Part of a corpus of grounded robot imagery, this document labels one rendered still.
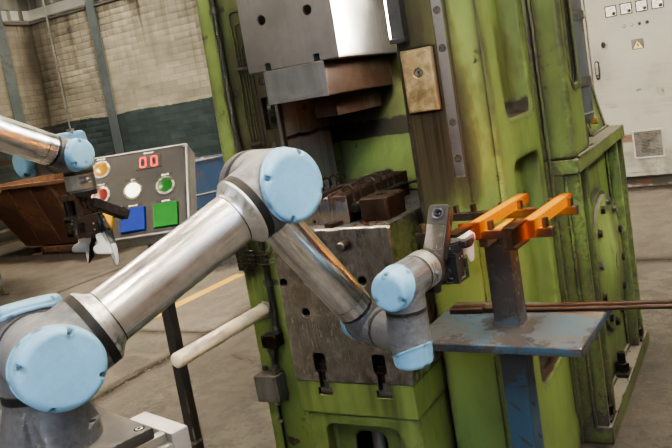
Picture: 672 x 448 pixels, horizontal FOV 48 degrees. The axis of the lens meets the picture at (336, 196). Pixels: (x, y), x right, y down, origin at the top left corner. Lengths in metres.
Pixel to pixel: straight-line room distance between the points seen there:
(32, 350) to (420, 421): 1.35
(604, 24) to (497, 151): 5.17
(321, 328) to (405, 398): 0.30
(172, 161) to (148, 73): 8.17
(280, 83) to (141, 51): 8.43
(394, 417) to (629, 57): 5.38
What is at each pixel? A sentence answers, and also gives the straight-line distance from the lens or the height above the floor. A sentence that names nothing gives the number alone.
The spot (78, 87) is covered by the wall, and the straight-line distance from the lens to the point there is 11.44.
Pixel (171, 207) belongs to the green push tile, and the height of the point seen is 1.03.
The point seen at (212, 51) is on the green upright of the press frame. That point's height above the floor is 1.46.
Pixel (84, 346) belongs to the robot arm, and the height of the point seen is 1.01.
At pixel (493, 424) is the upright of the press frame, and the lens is 2.31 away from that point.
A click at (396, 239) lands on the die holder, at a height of 0.87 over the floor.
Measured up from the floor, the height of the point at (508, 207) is 0.94.
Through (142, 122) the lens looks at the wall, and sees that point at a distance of 10.65.
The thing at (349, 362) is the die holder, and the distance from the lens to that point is 2.18.
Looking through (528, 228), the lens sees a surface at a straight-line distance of 1.59.
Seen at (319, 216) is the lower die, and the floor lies 0.94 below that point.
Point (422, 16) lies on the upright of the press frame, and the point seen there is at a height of 1.44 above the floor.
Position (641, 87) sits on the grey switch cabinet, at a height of 0.88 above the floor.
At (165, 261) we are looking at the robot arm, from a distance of 1.11.
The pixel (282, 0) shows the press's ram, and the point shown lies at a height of 1.54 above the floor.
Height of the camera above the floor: 1.28
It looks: 8 degrees down
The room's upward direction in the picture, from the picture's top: 9 degrees counter-clockwise
